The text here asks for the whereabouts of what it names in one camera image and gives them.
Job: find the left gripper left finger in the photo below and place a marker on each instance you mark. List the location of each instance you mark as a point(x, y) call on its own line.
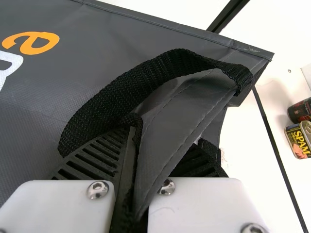
point(56, 206)

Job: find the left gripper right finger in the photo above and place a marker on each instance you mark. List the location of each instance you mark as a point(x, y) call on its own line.
point(206, 206)

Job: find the rectangular tin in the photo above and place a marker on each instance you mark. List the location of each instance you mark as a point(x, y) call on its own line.
point(298, 140)

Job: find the dark coffee bottle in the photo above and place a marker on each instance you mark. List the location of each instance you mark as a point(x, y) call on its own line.
point(301, 110)

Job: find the black strip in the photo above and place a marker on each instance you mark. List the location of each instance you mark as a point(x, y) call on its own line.
point(279, 155)

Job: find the black post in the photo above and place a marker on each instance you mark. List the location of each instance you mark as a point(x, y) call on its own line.
point(226, 14)

